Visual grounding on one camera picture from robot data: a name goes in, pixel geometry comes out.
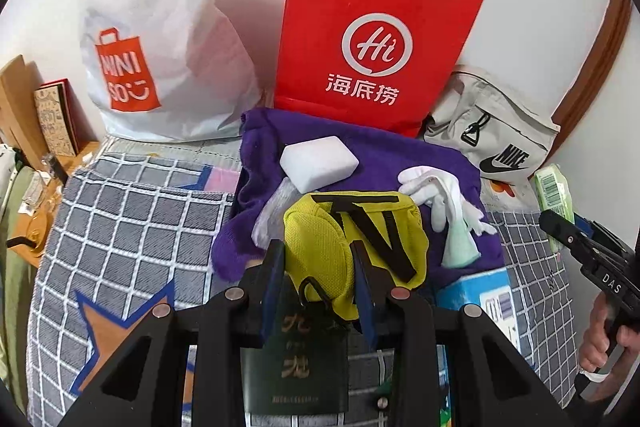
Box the green wipes pack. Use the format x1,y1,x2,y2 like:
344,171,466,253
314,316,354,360
531,163,577,253

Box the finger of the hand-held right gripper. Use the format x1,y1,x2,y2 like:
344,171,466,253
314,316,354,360
539,209,602,261
574,213,632,254

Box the dark green card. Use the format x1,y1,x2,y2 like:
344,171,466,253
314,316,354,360
240,257,351,414

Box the patterned book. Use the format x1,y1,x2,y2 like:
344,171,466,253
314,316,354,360
34,78,80,158

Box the blue white box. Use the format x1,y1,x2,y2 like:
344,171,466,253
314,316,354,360
434,268,523,358

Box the white sponge block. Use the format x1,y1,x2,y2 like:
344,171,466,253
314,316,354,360
279,136,360,194

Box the light green cloth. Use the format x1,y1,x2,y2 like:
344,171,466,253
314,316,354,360
440,177,482,269

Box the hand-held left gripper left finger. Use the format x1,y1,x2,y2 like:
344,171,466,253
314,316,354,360
57,237,288,427

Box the wooden nightstand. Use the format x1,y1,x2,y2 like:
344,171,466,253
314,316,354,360
7,139,101,268

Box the olive green cloth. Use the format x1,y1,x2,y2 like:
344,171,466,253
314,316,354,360
0,164,43,413

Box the person's right hand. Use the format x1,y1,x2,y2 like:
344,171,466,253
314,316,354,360
580,293,640,375

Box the purple towel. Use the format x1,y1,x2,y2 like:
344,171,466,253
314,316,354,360
210,107,506,280

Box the grey waist bag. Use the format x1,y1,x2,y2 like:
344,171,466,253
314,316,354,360
422,66,562,182

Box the grey checked blanket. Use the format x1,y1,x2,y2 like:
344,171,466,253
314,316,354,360
25,137,581,427

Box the white plastic shopping bag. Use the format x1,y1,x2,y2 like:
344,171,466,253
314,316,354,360
82,0,266,142

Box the white glove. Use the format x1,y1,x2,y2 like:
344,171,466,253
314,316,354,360
398,166,497,238

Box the wooden headboard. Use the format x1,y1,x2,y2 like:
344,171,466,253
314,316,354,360
550,0,633,152

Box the small black gadget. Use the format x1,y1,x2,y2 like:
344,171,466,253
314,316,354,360
42,152,69,184

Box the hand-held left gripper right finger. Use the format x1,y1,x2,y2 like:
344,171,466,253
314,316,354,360
350,241,571,427

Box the clear plastic bag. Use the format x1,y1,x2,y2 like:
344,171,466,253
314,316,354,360
251,178,303,245

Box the brown cardboard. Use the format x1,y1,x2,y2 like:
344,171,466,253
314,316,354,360
0,54,51,170

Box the white orange printed cloth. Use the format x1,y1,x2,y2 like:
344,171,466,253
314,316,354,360
479,177,543,215

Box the yellow pouch with black straps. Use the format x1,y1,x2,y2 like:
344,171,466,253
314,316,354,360
283,192,431,323

